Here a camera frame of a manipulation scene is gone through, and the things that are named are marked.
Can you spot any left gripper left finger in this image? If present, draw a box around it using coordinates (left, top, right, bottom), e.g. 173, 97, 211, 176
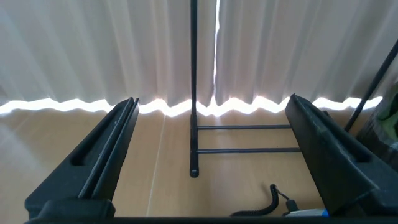
24, 96, 140, 219

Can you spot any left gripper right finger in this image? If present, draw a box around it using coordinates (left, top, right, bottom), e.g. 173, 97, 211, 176
285, 93, 398, 217

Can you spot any white laundry basket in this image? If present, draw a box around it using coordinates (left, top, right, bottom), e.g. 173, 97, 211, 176
355, 81, 398, 172

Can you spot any black clothes rack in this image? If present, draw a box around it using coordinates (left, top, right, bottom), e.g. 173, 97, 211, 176
188, 0, 398, 179

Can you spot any black cable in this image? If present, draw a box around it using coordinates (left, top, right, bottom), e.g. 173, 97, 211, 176
229, 184, 300, 218

